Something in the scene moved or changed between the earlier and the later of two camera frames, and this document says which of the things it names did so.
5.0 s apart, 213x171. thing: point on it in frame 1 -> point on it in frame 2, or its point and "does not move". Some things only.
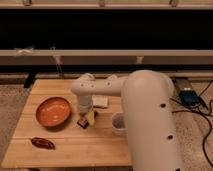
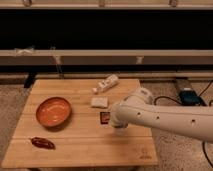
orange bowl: [52, 112] does not move
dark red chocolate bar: [82, 123] -> [104, 117]
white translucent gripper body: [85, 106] -> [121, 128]
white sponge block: [99, 101] does not move
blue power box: [189, 97] does not move
